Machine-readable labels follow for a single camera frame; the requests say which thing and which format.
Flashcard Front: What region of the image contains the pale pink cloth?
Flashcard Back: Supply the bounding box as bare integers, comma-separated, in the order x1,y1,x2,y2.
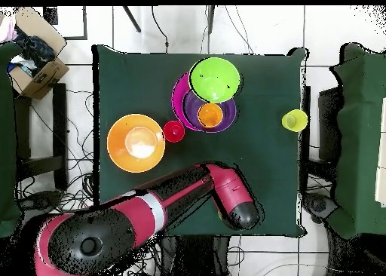
0,14,19,43

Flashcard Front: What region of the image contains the dark blue clothing bundle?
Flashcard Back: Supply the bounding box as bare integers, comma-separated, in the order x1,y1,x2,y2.
14,28,57,69

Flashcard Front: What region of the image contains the green plastic bowl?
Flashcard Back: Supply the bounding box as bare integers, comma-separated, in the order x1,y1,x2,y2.
188,57,242,104

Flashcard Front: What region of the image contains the dark green cloth cover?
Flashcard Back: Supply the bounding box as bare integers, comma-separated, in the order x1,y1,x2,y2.
325,42,386,240
0,41,22,238

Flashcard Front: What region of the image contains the thin black floor cable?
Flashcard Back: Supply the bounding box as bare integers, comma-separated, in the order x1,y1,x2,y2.
224,5,254,54
150,5,170,54

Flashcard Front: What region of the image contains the black equipment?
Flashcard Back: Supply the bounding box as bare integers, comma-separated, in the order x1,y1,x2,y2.
302,193,339,225

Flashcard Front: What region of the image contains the pink plastic bowl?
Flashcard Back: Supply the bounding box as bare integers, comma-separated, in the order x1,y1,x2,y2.
170,72,201,133

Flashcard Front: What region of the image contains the cardboard box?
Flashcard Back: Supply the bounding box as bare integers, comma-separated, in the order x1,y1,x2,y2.
8,6,70,100

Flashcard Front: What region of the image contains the large orange plastic bowl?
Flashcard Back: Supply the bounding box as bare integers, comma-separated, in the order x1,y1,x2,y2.
106,113,167,173

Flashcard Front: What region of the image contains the black tripod leg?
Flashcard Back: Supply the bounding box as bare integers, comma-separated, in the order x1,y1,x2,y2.
207,5,216,35
121,5,142,33

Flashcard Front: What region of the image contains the purple plastic bowl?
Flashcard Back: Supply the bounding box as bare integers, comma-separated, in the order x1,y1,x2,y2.
182,90,238,134

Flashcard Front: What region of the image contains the orange plastic cup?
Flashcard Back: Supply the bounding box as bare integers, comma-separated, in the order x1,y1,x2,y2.
197,103,225,130

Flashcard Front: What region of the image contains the red plastic cup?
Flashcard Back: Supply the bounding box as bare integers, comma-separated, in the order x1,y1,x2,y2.
162,120,186,143

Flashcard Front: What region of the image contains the black wheeled base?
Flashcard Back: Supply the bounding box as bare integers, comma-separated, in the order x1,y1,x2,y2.
17,190,64,216

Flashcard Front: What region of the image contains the yellow plastic cup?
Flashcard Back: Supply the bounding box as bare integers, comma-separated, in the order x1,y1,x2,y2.
281,109,309,133

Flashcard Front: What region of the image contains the black metal frame stand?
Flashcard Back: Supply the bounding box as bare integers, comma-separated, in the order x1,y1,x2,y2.
13,82,69,192

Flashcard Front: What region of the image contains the dark green tablecloth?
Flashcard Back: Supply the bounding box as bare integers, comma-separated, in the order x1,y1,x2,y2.
91,44,308,237

